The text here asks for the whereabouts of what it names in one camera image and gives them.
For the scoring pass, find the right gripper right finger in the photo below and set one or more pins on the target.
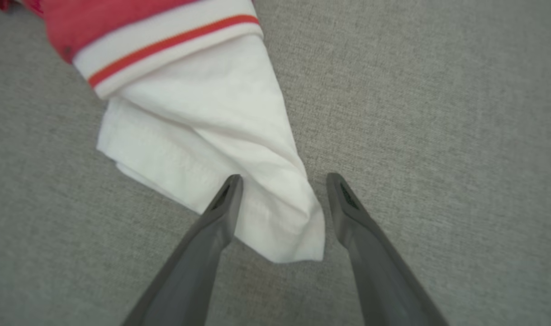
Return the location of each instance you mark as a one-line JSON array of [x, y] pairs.
[[384, 276]]

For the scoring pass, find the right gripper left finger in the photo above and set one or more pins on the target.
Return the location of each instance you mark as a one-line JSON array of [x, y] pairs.
[[189, 276]]

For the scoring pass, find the red garment with striped trim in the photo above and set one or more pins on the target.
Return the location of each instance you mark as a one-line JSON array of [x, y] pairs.
[[212, 117]]

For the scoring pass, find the grey fabric sofa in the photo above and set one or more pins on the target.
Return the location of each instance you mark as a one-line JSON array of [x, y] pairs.
[[438, 113]]

